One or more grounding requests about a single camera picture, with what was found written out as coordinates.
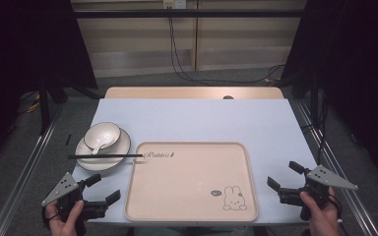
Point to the aluminium floor rail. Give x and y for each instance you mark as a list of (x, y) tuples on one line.
[(23, 177), (341, 183)]

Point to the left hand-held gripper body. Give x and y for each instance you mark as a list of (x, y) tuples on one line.
[(66, 191)]

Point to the white table mat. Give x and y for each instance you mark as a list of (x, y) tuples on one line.
[(193, 121)]

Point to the white bowl with dark rim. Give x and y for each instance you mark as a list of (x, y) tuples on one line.
[(102, 135)]

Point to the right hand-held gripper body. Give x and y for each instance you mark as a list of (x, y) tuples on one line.
[(318, 187)]

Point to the small black stick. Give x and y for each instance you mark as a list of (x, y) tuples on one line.
[(68, 139)]

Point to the white ceramic spoon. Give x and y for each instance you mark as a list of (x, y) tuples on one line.
[(100, 144)]

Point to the black chopstick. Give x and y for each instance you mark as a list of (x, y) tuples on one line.
[(92, 157), (105, 155)]

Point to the black horizontal bar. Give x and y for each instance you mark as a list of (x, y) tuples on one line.
[(190, 13)]

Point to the black curtain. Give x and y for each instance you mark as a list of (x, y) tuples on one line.
[(23, 49), (357, 65)]

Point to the white wall socket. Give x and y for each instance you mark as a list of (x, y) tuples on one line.
[(174, 3)]

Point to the person's right hand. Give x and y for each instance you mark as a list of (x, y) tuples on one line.
[(321, 218)]

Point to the beige tray with rabbit print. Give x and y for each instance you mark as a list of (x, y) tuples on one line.
[(190, 183)]

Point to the person's left hand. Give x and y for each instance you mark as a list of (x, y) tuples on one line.
[(62, 224)]

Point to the white plate with dark rim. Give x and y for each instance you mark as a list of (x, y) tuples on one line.
[(103, 162)]

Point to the black metal stand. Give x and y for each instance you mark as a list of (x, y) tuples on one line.
[(314, 98), (44, 105)]

